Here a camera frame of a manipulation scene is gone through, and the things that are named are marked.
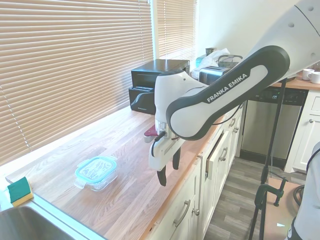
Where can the white grey robot base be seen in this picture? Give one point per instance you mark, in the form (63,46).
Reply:
(310,195)

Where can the white side cabinet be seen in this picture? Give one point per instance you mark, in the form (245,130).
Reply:
(306,140)

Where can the maroon plastic object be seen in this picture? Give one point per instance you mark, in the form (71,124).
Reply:
(150,133)

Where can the white mug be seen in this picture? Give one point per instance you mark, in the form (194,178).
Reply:
(307,74)
(316,78)

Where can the stainless steel dishwasher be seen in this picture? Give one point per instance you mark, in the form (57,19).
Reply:
(260,130)

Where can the green yellow sponge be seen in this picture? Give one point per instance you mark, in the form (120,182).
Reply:
(18,191)

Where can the narrow beige window blind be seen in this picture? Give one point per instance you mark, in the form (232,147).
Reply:
(175,27)

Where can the stainless steel double sink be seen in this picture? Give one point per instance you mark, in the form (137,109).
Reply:
(27,225)

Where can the silver cabinet knob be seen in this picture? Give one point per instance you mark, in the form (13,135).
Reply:
(196,212)
(311,121)

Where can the teal glass jar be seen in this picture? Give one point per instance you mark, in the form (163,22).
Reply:
(200,62)

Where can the teal clear container lid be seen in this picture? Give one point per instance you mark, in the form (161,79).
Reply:
(96,168)

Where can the metal jar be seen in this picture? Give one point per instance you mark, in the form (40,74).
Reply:
(210,51)

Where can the black camera tripod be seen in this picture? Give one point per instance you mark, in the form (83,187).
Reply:
(265,172)

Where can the green black clamp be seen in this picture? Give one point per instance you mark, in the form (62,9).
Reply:
(262,190)

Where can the clear glass food container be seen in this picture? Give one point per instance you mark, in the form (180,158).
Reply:
(100,183)

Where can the black toaster oven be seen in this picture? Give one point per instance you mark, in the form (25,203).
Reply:
(150,72)

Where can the black countertop appliance box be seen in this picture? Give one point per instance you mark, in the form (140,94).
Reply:
(140,100)

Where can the silver toaster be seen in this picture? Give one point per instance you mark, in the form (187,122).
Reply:
(211,75)

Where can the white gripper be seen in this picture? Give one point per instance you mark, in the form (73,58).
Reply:
(160,155)

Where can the white plastic bag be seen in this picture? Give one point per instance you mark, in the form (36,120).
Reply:
(215,56)

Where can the white kitchen base cabinet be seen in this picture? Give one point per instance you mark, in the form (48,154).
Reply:
(217,190)

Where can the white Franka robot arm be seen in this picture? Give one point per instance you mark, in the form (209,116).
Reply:
(225,95)

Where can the brown cardboard floor sheet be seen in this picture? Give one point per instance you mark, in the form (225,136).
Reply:
(277,220)

